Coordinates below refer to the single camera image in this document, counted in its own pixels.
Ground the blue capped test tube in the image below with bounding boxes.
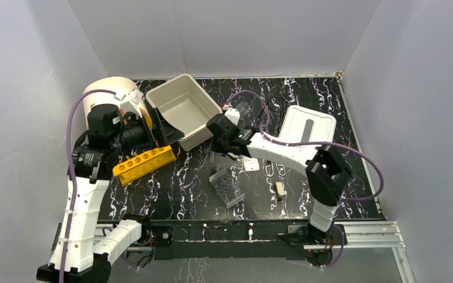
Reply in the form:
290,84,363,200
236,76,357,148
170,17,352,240
209,151,215,163

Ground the yellow test tube rack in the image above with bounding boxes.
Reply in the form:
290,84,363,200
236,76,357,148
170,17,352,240
113,146,176,186

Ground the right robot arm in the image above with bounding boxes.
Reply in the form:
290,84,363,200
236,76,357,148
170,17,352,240
206,111,351,244

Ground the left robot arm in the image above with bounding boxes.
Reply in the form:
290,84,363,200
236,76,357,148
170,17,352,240
36,103,183,282

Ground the white paper packet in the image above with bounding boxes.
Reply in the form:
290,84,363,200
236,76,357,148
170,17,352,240
242,156,260,172

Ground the clear acrylic tube rack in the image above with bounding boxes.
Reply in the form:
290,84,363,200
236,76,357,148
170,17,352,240
208,169,245,209

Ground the beige plastic bin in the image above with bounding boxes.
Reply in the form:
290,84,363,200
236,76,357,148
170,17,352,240
146,74,222,152

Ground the clear plastic funnel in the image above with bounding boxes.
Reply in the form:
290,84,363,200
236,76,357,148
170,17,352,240
235,101,250,119

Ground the cream and orange cylinder appliance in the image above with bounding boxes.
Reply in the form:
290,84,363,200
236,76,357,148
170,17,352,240
82,77,153,129

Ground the white bin lid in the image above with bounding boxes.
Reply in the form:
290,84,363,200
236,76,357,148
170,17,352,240
277,105,336,143

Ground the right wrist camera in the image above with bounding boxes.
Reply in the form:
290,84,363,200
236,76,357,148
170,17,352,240
222,104,241,126

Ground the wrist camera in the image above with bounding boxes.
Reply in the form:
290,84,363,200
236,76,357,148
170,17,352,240
222,104,241,126
120,89,143,118

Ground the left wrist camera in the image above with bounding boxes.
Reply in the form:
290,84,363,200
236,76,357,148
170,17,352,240
120,89,143,118

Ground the black wire loop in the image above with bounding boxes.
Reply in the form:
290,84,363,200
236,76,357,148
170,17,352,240
257,96,288,120

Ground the black mounting base rail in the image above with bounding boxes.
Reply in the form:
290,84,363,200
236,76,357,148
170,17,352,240
143,219,348,262

